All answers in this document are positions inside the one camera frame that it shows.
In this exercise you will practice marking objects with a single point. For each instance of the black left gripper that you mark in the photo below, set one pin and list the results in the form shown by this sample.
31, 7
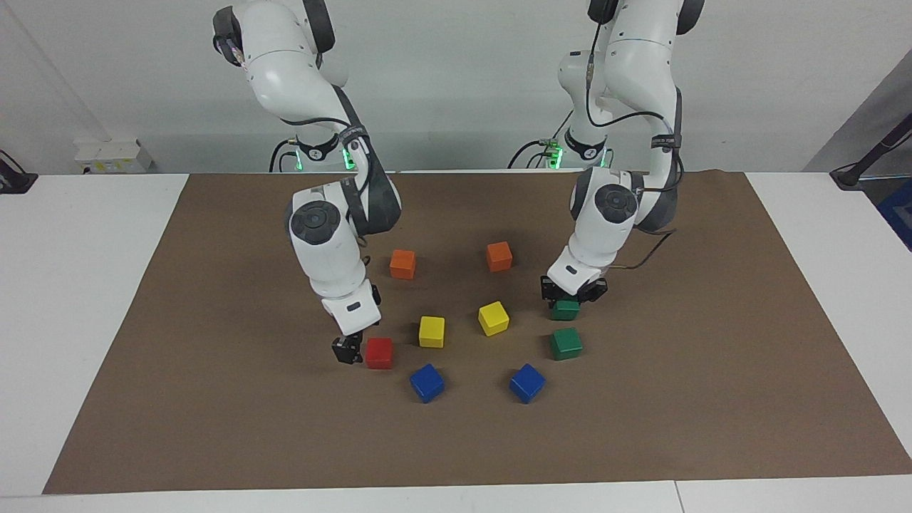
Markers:
570, 296

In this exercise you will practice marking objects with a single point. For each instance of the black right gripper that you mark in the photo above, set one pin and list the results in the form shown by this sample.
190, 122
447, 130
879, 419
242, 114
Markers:
375, 296

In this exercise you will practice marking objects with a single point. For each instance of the green wooden block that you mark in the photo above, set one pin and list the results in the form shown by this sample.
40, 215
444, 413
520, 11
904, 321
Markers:
566, 343
566, 312

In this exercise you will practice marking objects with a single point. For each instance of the red wooden block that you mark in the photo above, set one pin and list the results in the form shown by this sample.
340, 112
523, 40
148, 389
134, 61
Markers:
380, 354

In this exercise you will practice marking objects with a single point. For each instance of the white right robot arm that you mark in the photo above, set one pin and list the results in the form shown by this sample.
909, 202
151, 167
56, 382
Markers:
328, 249

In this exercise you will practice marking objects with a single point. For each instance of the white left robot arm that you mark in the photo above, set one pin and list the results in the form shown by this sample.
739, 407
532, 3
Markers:
598, 242

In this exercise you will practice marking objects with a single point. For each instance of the orange wooden block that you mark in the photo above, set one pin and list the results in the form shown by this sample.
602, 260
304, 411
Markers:
499, 256
402, 263

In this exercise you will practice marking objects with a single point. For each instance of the yellow wooden block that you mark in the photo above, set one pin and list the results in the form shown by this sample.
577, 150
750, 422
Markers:
431, 331
493, 318

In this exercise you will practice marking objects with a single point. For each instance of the blue wooden block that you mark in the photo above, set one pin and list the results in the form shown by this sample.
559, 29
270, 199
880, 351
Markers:
527, 382
427, 382

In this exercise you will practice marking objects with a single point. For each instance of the brown table mat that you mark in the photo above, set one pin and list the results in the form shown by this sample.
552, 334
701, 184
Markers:
463, 442

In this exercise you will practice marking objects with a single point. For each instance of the black stand leg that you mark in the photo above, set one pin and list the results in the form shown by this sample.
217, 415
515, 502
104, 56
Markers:
848, 177

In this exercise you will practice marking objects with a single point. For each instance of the white wall socket box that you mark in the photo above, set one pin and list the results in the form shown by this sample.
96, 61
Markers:
114, 153

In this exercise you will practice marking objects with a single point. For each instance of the black clamp mount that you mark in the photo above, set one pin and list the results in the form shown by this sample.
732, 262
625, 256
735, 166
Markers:
14, 182

